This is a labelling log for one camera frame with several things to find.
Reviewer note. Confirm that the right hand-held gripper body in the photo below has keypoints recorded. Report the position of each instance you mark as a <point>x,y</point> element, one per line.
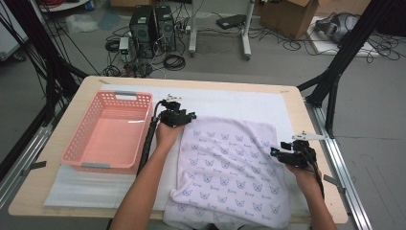
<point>298,156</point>

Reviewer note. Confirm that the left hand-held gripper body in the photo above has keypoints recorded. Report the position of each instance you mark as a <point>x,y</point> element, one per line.
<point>172,116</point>

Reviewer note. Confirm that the pale lilac towel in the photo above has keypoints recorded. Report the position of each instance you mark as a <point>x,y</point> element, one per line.
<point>230,172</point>

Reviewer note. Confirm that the pink plastic basket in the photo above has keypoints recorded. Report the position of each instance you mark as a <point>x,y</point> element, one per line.
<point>111,137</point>

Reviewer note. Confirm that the person's left hand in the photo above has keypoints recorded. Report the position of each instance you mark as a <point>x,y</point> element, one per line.
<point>169,137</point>

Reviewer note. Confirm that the person's right hand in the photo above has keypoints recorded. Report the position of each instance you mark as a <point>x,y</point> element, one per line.
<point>306,179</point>

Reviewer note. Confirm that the white grid mat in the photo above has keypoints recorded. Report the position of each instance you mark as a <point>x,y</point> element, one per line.
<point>223,102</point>

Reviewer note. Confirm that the small white box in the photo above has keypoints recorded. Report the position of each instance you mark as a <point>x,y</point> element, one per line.
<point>124,44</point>

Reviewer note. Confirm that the white stand leg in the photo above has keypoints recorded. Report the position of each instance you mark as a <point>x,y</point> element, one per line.
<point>247,32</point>
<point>192,28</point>

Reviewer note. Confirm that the black computer tower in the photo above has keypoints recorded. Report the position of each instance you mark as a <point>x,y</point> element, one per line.
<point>142,28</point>
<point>166,27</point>

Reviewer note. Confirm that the black flat device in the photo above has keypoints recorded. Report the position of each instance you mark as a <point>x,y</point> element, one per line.
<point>230,21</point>

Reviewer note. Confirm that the white board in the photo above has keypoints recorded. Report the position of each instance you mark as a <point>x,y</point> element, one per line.
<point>322,46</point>

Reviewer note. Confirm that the teal sheet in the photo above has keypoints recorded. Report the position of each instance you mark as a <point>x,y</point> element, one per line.
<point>110,20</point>

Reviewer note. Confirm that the brown cardboard box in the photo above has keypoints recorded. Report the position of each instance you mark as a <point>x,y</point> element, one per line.
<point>287,19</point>

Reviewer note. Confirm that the grey black device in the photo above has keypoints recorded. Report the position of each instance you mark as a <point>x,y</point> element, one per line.
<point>338,27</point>

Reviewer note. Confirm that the clear plastic bag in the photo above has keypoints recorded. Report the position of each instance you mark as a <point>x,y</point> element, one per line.
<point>81,23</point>

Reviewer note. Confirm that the white round table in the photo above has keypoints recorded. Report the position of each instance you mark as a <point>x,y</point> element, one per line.
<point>63,5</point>

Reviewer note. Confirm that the white cabinet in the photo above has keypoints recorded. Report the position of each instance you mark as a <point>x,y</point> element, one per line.
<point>8,41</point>

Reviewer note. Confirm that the grey metal bracket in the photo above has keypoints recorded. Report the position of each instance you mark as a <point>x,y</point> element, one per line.
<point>33,166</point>
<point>335,182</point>

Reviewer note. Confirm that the aluminium rail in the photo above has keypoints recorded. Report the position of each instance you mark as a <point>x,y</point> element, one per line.
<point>28,150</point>
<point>348,179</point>

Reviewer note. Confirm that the black metal frame post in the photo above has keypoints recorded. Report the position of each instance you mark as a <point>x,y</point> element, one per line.
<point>38,41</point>
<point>348,48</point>

